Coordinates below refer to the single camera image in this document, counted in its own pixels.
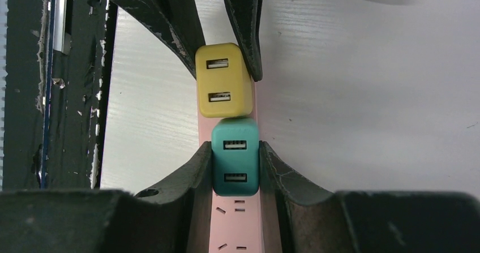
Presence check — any yellow cube plug on pink strip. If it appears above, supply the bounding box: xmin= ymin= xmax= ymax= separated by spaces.
xmin=195 ymin=42 xmax=254 ymax=118

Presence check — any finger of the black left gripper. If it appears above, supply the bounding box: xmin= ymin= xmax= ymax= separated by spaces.
xmin=224 ymin=0 xmax=263 ymax=82
xmin=111 ymin=0 xmax=205 ymax=78

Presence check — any teal cube plug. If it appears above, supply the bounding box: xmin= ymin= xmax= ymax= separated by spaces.
xmin=211 ymin=118 xmax=260 ymax=196

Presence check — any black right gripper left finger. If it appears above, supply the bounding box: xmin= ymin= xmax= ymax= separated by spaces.
xmin=1 ymin=141 xmax=212 ymax=252

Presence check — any pink power strip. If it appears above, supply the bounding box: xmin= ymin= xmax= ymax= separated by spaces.
xmin=198 ymin=93 xmax=264 ymax=252

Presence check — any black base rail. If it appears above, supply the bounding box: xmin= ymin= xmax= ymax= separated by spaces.
xmin=3 ymin=0 xmax=118 ymax=191

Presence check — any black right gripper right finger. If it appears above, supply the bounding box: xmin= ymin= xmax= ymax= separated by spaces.
xmin=259 ymin=141 xmax=479 ymax=252

